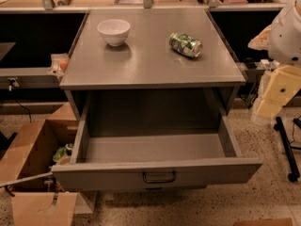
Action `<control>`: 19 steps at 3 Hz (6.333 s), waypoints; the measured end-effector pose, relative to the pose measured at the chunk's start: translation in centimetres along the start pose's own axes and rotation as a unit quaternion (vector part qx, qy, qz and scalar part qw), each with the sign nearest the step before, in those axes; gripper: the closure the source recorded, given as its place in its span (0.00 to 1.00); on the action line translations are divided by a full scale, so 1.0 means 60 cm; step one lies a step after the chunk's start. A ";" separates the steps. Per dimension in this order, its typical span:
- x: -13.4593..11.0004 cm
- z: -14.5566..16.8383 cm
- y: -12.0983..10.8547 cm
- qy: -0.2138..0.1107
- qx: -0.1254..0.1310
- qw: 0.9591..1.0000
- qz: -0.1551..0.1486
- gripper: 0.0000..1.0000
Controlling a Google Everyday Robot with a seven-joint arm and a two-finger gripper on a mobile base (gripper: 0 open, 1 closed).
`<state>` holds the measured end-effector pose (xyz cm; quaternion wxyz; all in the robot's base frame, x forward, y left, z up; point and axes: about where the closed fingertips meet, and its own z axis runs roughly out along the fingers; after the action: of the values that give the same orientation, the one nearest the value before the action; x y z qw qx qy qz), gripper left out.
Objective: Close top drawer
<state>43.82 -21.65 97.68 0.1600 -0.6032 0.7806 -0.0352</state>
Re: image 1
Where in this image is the green packet in box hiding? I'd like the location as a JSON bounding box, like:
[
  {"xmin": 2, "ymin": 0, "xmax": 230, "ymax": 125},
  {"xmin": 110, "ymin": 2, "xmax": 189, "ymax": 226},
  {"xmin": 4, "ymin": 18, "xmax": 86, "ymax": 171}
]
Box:
[{"xmin": 53, "ymin": 143, "xmax": 73, "ymax": 163}]

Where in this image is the small tray with orange ball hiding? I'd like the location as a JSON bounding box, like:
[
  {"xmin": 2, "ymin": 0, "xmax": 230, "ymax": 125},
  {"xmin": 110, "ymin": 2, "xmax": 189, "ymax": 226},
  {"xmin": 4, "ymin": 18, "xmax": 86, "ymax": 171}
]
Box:
[{"xmin": 47, "ymin": 53, "xmax": 69, "ymax": 76}]

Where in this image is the green soda can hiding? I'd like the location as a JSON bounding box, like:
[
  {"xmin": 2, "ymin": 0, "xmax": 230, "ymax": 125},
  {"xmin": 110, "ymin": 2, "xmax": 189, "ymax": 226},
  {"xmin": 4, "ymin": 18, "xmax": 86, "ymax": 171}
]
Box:
[{"xmin": 169, "ymin": 32, "xmax": 202, "ymax": 58}]

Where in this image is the grey top drawer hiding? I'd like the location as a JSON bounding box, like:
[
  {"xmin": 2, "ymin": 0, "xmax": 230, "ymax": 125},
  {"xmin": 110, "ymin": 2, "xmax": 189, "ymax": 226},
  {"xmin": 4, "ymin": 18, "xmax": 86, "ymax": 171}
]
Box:
[{"xmin": 52, "ymin": 89, "xmax": 261, "ymax": 191}]

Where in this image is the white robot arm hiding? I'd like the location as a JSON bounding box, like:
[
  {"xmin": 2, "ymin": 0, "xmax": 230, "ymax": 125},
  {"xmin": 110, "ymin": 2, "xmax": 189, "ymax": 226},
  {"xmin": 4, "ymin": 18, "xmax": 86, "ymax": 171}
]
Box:
[{"xmin": 248, "ymin": 0, "xmax": 301, "ymax": 120}]

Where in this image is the black rod stand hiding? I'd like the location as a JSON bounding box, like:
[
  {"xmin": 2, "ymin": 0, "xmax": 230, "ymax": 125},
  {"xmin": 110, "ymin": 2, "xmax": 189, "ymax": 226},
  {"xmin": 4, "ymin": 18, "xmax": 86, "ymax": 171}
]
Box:
[{"xmin": 274, "ymin": 117, "xmax": 300, "ymax": 183}]

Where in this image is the white ceramic bowl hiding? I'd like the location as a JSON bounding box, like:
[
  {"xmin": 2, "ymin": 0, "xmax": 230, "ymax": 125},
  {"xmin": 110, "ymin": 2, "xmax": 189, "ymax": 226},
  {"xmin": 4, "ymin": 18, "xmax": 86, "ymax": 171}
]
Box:
[{"xmin": 97, "ymin": 19, "xmax": 131, "ymax": 46}]

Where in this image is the open cardboard box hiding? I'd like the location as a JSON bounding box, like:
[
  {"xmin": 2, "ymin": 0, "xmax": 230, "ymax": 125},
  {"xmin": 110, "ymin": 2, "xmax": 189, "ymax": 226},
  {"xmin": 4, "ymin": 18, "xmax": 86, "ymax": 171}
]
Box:
[{"xmin": 0, "ymin": 102, "xmax": 98, "ymax": 226}]

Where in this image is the grey metal drawer cabinet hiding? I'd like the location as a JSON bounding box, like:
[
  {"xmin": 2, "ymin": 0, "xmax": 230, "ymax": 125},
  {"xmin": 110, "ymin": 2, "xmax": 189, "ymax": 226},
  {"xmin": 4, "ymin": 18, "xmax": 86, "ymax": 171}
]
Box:
[{"xmin": 58, "ymin": 7, "xmax": 246, "ymax": 121}]

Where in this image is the grey metal stick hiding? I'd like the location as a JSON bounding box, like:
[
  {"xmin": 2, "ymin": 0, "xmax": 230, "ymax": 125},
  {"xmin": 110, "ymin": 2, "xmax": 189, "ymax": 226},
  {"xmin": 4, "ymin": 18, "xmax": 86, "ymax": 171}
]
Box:
[{"xmin": 0, "ymin": 172, "xmax": 53, "ymax": 187}]

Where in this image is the black top drawer handle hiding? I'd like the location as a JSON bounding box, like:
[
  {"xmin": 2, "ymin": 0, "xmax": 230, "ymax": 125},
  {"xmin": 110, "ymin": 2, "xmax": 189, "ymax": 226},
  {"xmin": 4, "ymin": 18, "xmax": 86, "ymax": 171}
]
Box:
[{"xmin": 142, "ymin": 171, "xmax": 176, "ymax": 184}]

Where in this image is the black cable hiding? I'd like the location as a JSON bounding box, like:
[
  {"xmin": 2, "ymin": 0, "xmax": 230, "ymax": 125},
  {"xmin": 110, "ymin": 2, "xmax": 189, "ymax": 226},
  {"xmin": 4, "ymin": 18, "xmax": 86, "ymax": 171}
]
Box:
[{"xmin": 8, "ymin": 84, "xmax": 33, "ymax": 124}]

